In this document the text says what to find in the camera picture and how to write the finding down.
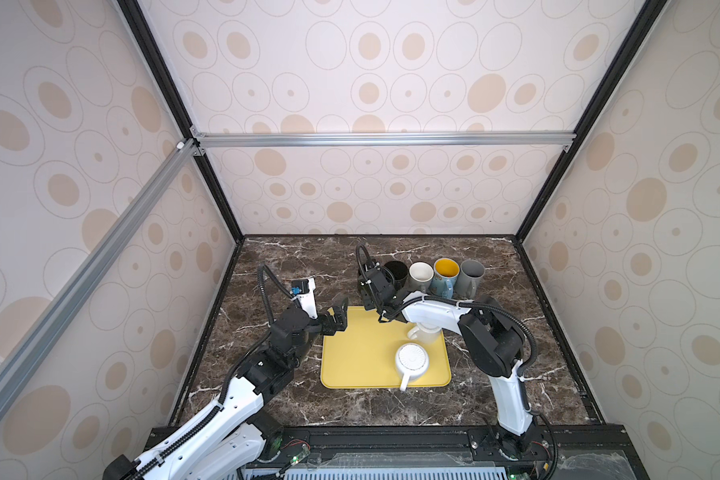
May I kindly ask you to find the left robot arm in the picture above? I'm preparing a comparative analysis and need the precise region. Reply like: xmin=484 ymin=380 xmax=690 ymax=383
xmin=103 ymin=294 xmax=349 ymax=479

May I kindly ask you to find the left slanted aluminium rail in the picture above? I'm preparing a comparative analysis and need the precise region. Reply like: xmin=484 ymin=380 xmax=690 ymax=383
xmin=0 ymin=138 xmax=199 ymax=422

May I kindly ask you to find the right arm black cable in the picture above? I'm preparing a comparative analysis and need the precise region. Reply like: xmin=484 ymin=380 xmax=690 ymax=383
xmin=355 ymin=244 xmax=379 ymax=283

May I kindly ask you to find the small grey mug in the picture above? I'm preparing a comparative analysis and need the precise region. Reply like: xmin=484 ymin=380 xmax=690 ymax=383
xmin=408 ymin=262 xmax=434 ymax=293

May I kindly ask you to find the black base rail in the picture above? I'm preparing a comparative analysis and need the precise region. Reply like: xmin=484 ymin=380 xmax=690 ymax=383
xmin=131 ymin=424 xmax=649 ymax=480

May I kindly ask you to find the blue mug yellow inside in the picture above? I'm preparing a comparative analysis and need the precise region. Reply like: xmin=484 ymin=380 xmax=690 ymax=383
xmin=430 ymin=258 xmax=460 ymax=299

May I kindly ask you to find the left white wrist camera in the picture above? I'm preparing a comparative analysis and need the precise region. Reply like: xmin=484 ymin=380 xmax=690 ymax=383
xmin=291 ymin=277 xmax=318 ymax=319

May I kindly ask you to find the cream white mug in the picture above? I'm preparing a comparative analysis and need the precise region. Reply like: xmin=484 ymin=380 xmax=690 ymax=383
xmin=407 ymin=323 xmax=442 ymax=345

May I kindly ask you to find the horizontal aluminium rail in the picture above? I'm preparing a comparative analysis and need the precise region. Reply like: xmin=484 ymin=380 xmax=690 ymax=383
xmin=197 ymin=130 xmax=576 ymax=148

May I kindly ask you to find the white mug upside down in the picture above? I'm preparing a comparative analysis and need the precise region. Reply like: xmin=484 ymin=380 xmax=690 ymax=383
xmin=395 ymin=343 xmax=429 ymax=392

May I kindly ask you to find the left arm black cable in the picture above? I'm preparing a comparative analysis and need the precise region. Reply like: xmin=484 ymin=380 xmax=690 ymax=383
xmin=257 ymin=264 xmax=295 ymax=328

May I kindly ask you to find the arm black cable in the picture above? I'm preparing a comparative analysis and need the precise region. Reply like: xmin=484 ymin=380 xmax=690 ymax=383
xmin=257 ymin=264 xmax=295 ymax=328
xmin=355 ymin=244 xmax=379 ymax=283

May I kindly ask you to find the yellow plastic tray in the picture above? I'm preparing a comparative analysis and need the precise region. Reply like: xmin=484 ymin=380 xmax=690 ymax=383
xmin=320 ymin=305 xmax=453 ymax=391

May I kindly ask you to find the black mug white base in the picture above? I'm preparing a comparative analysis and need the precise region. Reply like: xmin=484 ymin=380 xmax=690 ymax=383
xmin=384 ymin=260 xmax=409 ymax=291

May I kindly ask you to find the large grey mug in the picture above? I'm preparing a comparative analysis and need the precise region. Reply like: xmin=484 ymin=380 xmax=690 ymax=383
xmin=454 ymin=259 xmax=485 ymax=299

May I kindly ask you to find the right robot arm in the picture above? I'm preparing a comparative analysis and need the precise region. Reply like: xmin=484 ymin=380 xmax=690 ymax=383
xmin=358 ymin=276 xmax=538 ymax=460

